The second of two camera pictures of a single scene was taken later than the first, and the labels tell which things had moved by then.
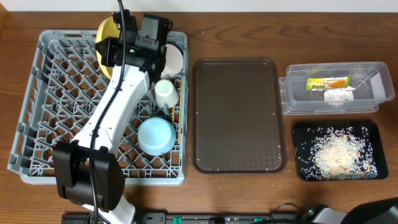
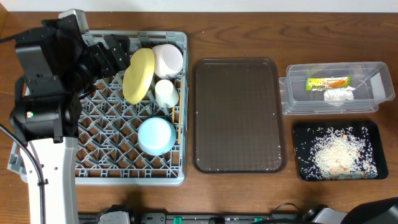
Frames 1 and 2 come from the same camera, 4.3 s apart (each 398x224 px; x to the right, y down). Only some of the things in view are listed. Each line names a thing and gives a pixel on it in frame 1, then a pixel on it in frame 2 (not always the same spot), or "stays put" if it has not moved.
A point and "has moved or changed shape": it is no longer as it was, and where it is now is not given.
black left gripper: x=104 y=48 -> x=101 y=55
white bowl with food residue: x=174 y=61 stays put
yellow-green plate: x=107 y=28 has moved or changed shape
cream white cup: x=165 y=93 stays put
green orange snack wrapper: x=313 y=83 stays put
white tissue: x=337 y=97 stays put
